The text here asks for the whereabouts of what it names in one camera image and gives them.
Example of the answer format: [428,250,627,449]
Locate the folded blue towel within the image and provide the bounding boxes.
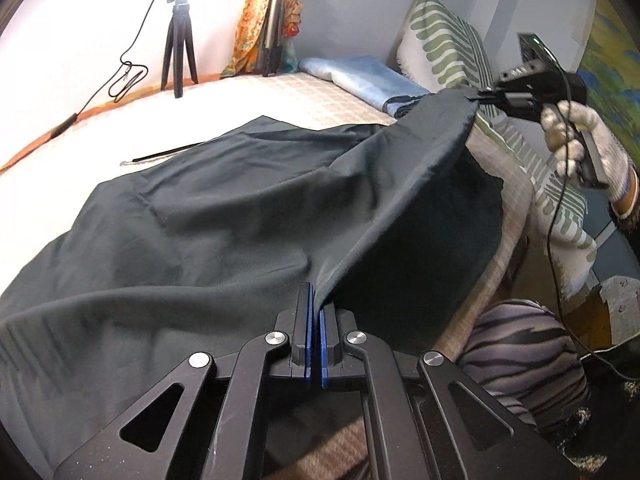
[298,55,431,120]

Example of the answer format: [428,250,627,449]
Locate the small black tripod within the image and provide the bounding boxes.
[161,0,199,99]

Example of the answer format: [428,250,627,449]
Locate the person's right hand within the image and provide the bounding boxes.
[541,100,632,203]

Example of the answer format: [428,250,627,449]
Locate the person's striped legging leg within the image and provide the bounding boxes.
[457,299,591,448]

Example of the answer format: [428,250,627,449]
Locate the dark pants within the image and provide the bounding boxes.
[0,89,505,476]

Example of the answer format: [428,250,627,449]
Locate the black drawstring cord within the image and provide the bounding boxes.
[120,142,201,166]

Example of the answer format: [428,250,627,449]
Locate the folded metal light stand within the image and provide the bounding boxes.
[257,0,296,78]

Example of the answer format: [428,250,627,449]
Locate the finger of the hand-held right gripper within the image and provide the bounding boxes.
[459,86,506,107]

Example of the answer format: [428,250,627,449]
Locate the person's right forearm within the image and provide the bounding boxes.
[607,170,640,233]

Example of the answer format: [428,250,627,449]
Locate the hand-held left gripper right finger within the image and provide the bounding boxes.
[318,305,581,480]

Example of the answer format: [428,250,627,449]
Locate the orange patterned cloth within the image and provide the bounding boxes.
[220,0,303,78]

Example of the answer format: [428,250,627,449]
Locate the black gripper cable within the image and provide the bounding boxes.
[537,40,640,383]

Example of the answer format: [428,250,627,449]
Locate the colourful wall painting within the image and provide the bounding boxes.
[577,0,640,161]

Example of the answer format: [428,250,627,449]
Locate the thin black wall cable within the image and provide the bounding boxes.
[47,0,161,136]

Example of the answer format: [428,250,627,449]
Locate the green leaf patterned pillow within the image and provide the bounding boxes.
[397,0,598,298]

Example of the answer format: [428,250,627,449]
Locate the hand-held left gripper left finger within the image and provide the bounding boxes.
[52,282,317,480]

